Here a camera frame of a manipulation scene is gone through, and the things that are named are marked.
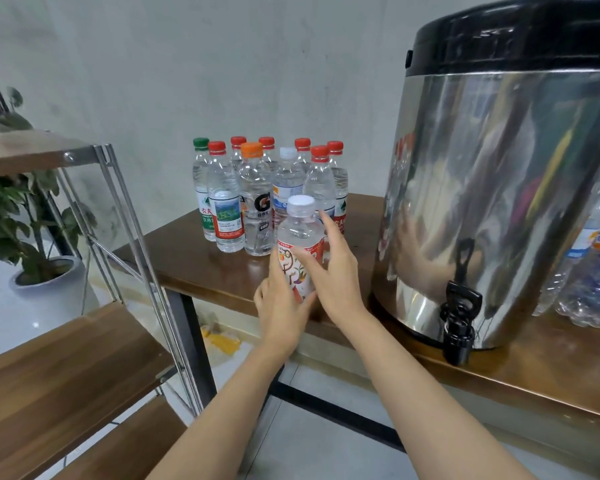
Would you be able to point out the person's left hand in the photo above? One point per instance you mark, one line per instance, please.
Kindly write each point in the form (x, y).
(282, 320)

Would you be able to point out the person's right hand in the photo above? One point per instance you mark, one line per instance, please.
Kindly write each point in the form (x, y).
(338, 280)

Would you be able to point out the white patterned label plastic bottle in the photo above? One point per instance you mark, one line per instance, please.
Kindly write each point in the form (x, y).
(298, 245)

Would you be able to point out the orange cap clear plastic bottle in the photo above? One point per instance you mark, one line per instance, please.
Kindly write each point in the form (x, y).
(256, 210)

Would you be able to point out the white-cap blue-label bottle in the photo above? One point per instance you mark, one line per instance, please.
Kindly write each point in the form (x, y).
(287, 180)

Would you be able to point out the green red label plastic bottle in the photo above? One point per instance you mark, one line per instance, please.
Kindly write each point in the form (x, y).
(302, 145)

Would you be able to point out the green label plastic water bottle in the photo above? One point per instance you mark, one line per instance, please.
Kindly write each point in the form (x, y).
(200, 180)

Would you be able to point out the stainless steel water dispenser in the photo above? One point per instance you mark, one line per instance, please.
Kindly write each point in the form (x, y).
(490, 185)

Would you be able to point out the wooden metal shelf rack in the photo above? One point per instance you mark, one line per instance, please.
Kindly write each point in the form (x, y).
(50, 385)

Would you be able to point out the cluster of plastic bottles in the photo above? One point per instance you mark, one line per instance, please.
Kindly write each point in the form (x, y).
(590, 280)

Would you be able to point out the person's right forearm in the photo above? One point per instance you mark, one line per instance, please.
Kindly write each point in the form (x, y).
(430, 405)

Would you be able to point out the yellow debris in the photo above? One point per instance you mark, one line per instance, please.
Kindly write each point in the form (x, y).
(223, 344)

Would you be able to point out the white plant pot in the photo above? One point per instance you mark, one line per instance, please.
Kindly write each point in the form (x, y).
(55, 295)

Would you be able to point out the green potted plant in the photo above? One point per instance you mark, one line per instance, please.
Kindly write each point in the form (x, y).
(15, 215)

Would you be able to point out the black metal table frame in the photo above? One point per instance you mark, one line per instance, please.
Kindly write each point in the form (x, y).
(195, 355)

